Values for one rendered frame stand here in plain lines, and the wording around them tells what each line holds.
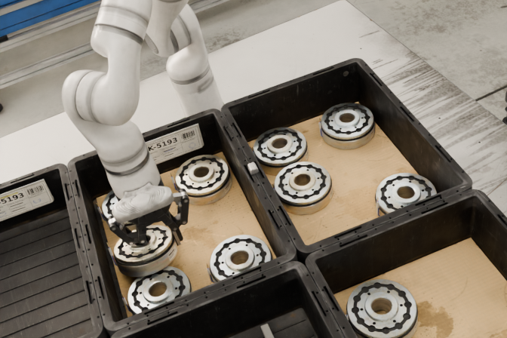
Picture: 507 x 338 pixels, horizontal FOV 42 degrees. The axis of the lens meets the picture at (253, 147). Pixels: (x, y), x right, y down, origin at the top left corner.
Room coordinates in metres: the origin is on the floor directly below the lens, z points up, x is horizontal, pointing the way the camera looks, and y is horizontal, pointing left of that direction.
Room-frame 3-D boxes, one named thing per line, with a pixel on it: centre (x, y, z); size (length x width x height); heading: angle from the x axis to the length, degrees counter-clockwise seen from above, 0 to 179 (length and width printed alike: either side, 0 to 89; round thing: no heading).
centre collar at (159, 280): (0.65, 0.20, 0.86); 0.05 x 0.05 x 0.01
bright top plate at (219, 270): (0.68, 0.06, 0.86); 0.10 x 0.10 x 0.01
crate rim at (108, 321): (0.77, 0.15, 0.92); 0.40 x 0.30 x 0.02; 12
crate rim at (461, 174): (0.83, -0.14, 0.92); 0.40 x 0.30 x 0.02; 12
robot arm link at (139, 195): (0.73, 0.19, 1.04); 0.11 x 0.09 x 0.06; 11
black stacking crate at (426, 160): (0.83, -0.14, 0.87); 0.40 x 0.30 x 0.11; 12
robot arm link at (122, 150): (0.75, 0.20, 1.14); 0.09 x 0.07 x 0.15; 56
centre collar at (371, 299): (0.54, -0.14, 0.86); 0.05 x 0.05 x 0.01
